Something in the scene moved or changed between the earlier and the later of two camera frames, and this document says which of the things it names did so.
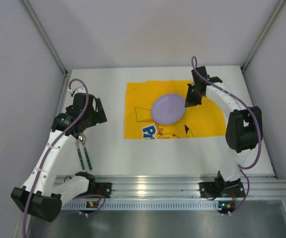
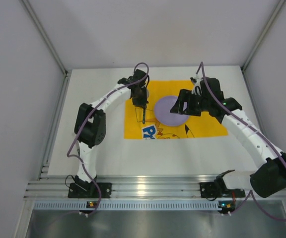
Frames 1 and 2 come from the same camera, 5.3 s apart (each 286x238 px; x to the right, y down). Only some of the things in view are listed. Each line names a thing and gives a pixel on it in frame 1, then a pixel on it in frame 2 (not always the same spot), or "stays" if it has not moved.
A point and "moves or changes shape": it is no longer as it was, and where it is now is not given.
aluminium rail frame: x=188 y=188 stays
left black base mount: x=98 y=188 stays
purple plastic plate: x=168 y=109 moves or changes shape
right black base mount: x=220 y=188 stays
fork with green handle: x=77 y=143 moves or changes shape
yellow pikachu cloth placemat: x=206 y=119 stays
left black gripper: x=81 y=131 to x=141 y=101
